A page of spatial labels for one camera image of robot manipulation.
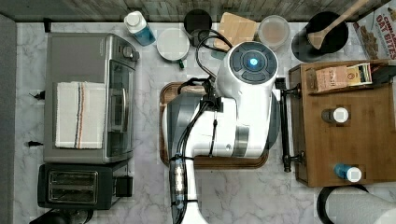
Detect black drawer handle bar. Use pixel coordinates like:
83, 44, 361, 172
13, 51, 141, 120
276, 77, 304, 173

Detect wooden drawer cabinet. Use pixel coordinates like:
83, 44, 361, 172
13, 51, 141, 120
289, 62, 396, 187

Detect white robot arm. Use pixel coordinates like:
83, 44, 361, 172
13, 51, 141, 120
162, 41, 278, 224

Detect wooden cutting board tray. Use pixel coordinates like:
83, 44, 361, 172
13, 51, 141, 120
159, 82, 269, 170

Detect teal canister wooden lid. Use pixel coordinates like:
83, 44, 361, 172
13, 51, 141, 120
217, 12, 258, 46

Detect black cup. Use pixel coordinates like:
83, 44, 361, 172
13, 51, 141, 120
184, 9, 212, 47

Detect blue bottle white cap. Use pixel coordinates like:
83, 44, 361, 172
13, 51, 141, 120
124, 11, 155, 46

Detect stainless steel toaster oven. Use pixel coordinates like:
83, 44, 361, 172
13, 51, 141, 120
43, 33, 139, 164

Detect clear lidded jar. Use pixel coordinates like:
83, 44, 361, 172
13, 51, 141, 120
257, 15, 290, 50

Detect striped white dish towel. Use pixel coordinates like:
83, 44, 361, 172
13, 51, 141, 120
55, 81, 106, 149

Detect black utensil holder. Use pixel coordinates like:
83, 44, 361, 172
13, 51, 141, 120
290, 11, 349, 63

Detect black slot toaster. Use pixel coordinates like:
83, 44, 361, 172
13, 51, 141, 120
37, 161, 133, 210

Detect wooden spatula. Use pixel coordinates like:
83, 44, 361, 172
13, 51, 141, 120
307, 0, 370, 49

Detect brown tea box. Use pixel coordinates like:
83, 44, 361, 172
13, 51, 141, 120
316, 65, 347, 92

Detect dark spice shaker white cap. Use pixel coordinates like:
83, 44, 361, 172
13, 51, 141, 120
321, 107, 349, 123

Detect yellow tea box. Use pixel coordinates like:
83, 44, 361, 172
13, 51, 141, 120
346, 63, 373, 86

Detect blue spice shaker white cap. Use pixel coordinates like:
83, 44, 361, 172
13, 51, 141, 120
333, 163, 362, 183

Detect oat bites cereal box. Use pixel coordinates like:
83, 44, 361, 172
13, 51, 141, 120
354, 0, 396, 60

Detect white mug green handle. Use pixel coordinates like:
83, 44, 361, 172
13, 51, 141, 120
157, 28, 190, 69

